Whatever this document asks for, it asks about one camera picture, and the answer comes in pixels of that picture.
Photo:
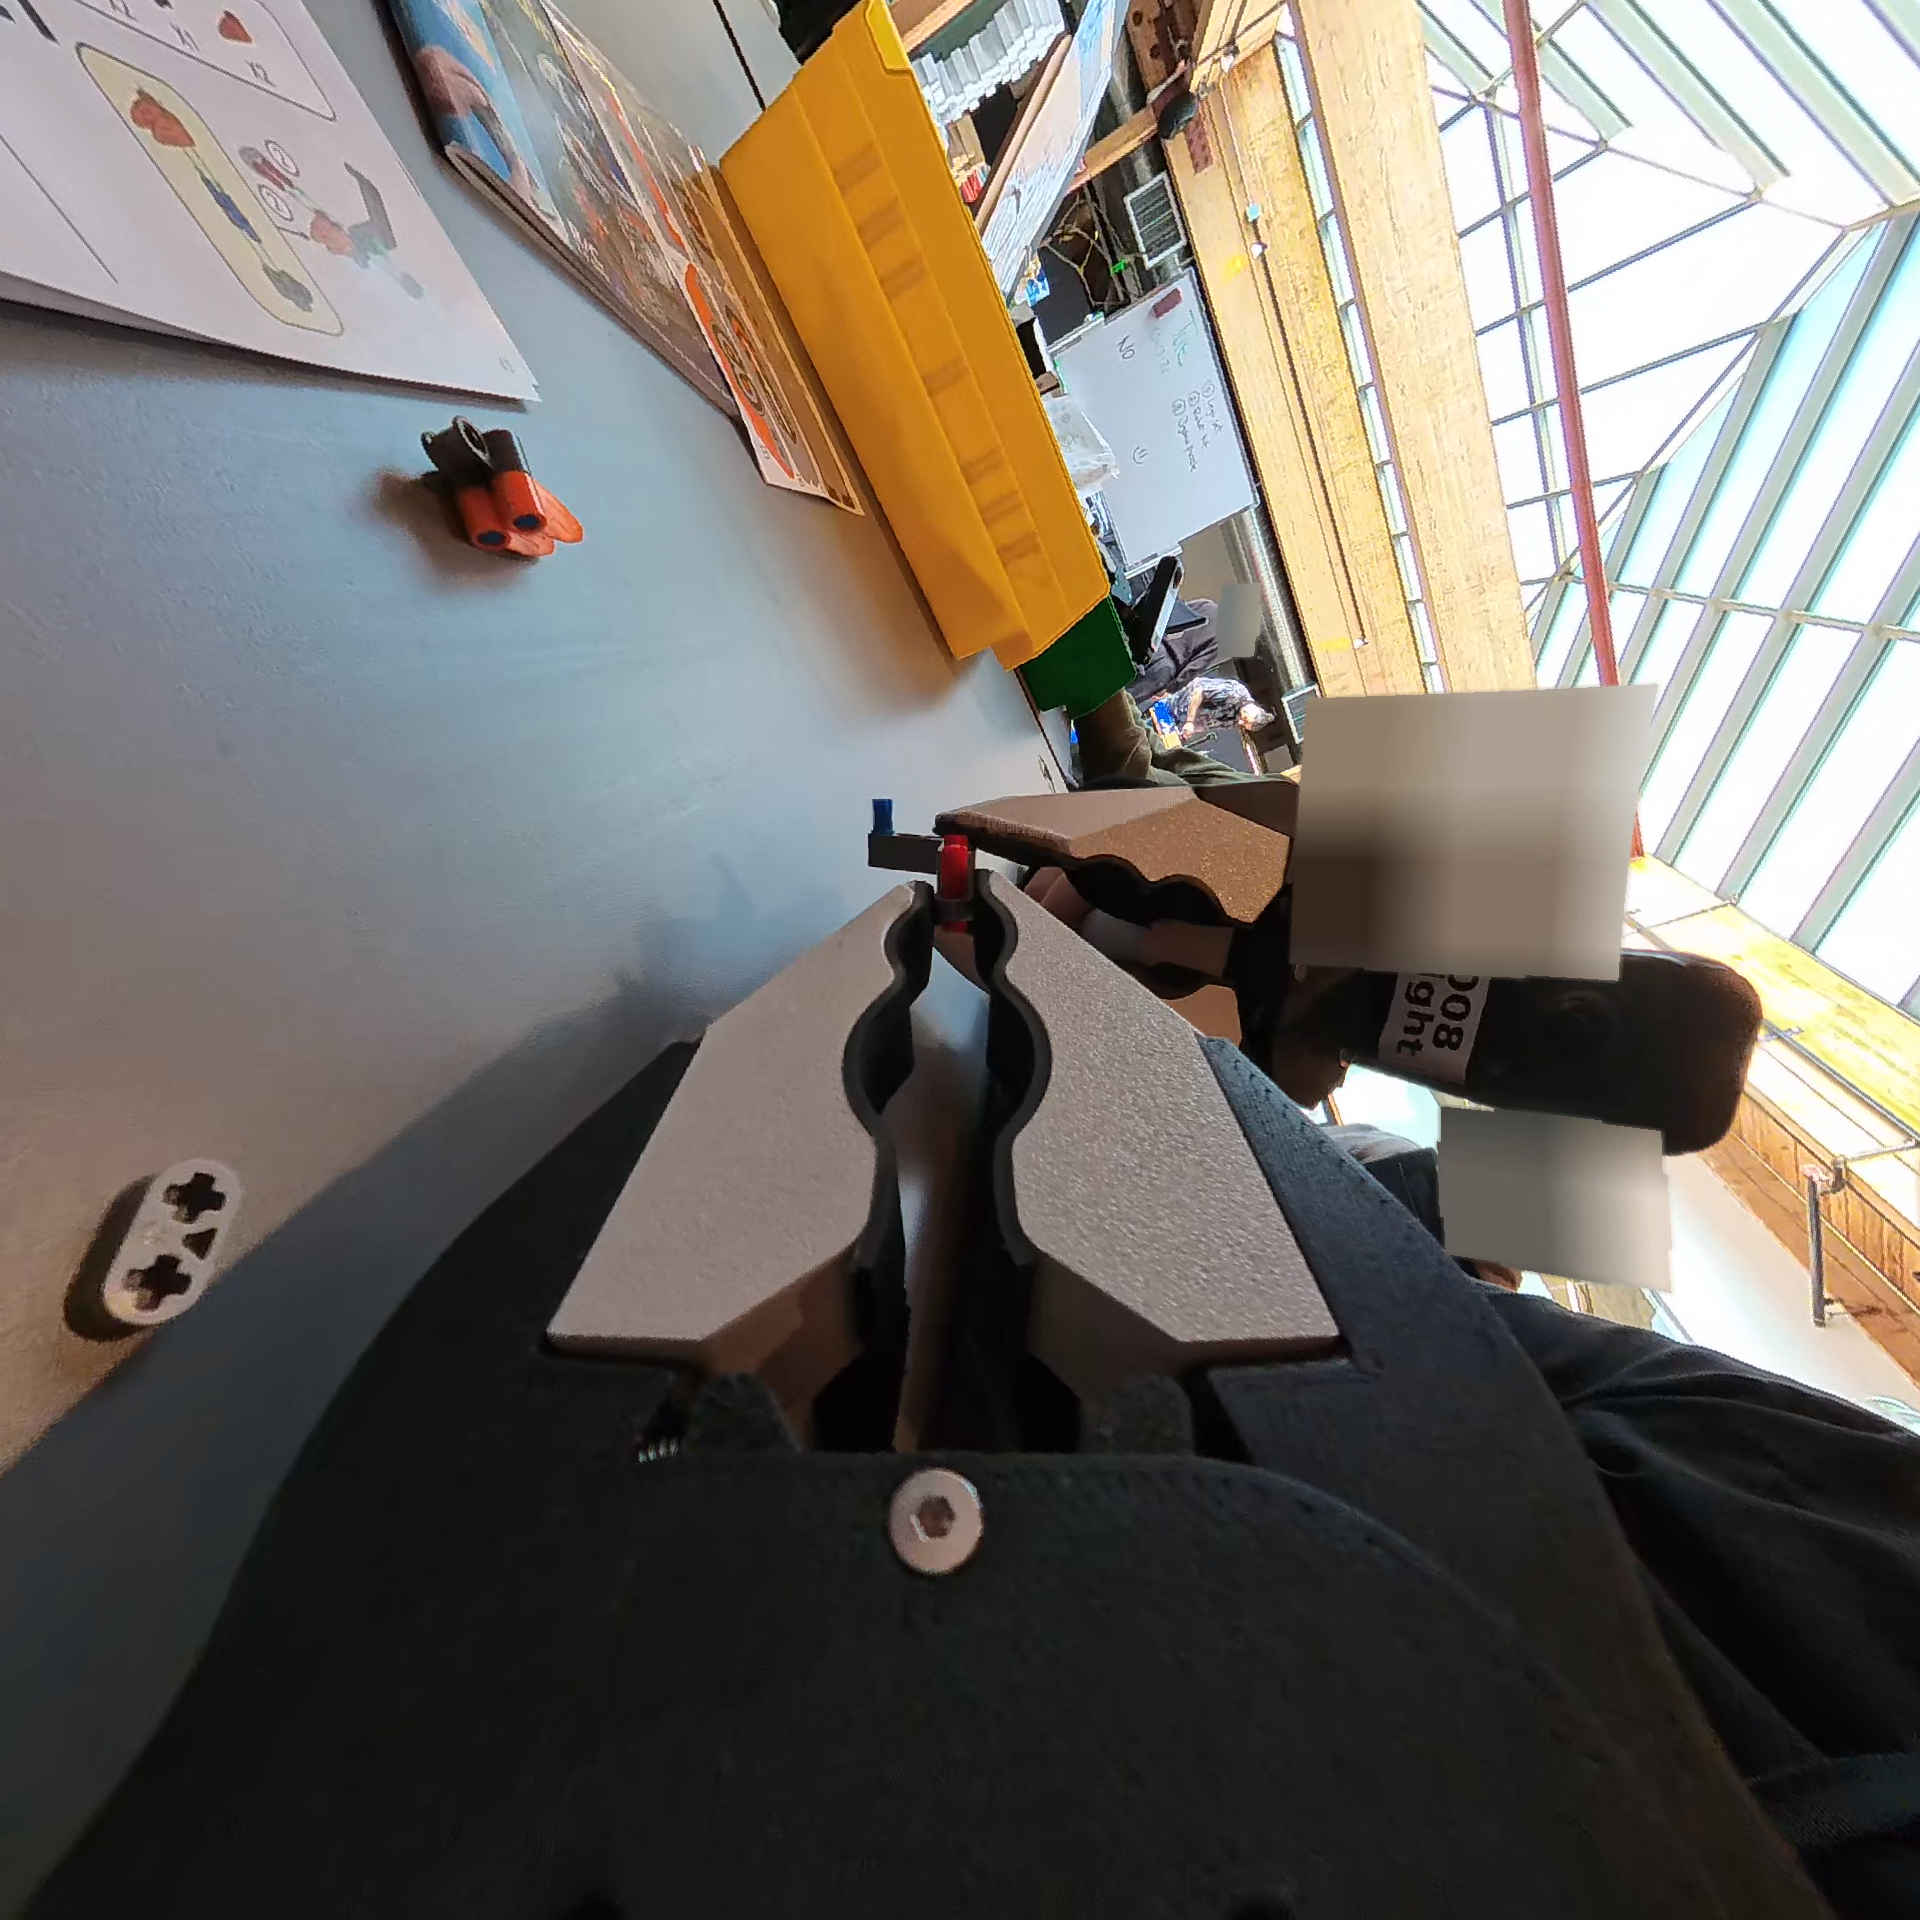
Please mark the small white two-hole beam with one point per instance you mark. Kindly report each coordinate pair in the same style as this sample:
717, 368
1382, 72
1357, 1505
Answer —
165, 1241

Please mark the grey bent beam with pins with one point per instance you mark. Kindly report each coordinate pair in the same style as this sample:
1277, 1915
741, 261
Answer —
916, 852

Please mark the grey desk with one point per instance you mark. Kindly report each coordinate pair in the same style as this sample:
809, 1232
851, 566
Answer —
451, 825

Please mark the white air vent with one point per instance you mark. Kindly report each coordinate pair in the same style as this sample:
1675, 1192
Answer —
1156, 221

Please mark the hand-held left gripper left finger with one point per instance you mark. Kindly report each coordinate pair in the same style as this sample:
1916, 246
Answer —
734, 1200

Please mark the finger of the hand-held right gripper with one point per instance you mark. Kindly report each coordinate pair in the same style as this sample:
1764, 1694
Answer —
1156, 833
1185, 973

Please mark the whiteboard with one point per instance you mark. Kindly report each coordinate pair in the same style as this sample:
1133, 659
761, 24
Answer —
1156, 421

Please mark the robot sticker sheet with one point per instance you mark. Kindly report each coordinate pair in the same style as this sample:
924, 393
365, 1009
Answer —
765, 360

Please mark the red pipe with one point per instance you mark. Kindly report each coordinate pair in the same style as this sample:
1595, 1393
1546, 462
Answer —
1561, 376

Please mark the person's black shirt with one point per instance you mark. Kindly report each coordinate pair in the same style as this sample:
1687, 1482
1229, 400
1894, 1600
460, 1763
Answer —
1724, 1499

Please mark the orange claw piece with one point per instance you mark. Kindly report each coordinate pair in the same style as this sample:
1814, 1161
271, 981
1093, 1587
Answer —
511, 510

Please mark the green storage bin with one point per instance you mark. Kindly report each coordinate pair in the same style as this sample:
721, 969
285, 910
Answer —
1077, 667

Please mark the blue closed manual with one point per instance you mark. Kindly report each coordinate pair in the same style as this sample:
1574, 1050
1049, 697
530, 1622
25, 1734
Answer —
556, 165

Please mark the metal pipe bracket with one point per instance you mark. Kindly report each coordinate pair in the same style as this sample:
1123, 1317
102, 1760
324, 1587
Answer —
1822, 1230

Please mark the open instruction booklet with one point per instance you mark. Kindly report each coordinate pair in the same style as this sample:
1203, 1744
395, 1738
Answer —
226, 225

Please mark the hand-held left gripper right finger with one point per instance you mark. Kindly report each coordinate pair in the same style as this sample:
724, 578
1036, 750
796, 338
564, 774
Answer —
1156, 1200

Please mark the white paper sign board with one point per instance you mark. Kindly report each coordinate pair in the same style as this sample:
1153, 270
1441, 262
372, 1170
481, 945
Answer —
1051, 149

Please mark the yellow storage bin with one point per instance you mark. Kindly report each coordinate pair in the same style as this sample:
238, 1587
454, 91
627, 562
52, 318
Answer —
901, 299

